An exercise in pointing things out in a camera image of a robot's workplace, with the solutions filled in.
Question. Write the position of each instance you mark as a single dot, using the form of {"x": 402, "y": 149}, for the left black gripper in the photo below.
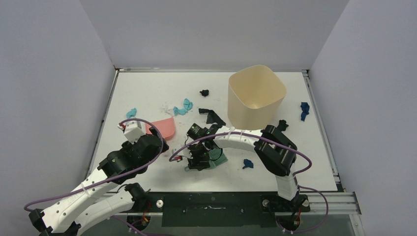
{"x": 165, "y": 147}

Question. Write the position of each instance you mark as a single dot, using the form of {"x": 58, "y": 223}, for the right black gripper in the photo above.
{"x": 198, "y": 155}

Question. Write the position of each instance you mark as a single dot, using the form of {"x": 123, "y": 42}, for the green hand brush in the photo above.
{"x": 216, "y": 157}

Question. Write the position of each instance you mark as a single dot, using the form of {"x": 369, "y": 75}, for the pink plastic dustpan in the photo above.
{"x": 166, "y": 127}

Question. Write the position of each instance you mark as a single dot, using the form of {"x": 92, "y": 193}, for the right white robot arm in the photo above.
{"x": 273, "y": 148}

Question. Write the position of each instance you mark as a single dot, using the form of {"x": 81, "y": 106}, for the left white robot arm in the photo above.
{"x": 73, "y": 215}

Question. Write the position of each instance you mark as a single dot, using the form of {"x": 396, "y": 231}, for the white torn paper scrap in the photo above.
{"x": 167, "y": 109}

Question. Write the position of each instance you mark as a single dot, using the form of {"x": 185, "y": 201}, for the light blue scrap far left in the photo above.
{"x": 132, "y": 113}

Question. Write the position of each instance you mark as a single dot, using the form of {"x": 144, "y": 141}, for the light blue scrap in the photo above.
{"x": 132, "y": 113}
{"x": 187, "y": 106}

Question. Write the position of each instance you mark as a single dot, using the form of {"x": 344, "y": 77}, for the long black paper scrap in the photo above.
{"x": 212, "y": 117}

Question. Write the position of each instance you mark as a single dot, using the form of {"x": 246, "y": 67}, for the dark blue scrap front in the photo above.
{"x": 248, "y": 164}

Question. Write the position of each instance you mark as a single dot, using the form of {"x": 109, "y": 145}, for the dark blue scrap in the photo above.
{"x": 304, "y": 110}
{"x": 248, "y": 164}

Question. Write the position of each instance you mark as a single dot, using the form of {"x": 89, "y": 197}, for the light blue scrap centre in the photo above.
{"x": 187, "y": 106}

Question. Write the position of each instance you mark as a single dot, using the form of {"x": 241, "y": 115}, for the small black scrap top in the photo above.
{"x": 204, "y": 92}

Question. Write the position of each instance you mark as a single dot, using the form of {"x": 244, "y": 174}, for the beige plastic waste bin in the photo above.
{"x": 254, "y": 96}

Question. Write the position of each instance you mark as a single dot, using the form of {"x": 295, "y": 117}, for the black scrap beside bin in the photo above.
{"x": 282, "y": 125}

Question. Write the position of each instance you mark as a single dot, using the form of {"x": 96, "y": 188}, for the dark blue scrap right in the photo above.
{"x": 304, "y": 110}

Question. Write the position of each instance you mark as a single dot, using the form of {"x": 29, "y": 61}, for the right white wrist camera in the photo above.
{"x": 180, "y": 158}

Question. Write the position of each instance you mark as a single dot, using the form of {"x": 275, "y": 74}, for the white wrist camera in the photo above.
{"x": 132, "y": 130}
{"x": 180, "y": 158}

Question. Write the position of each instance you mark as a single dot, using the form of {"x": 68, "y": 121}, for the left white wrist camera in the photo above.
{"x": 132, "y": 130}

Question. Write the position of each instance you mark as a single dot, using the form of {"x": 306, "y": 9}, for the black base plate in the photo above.
{"x": 218, "y": 209}

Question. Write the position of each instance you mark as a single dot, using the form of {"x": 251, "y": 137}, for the aluminium rail frame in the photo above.
{"x": 340, "y": 202}

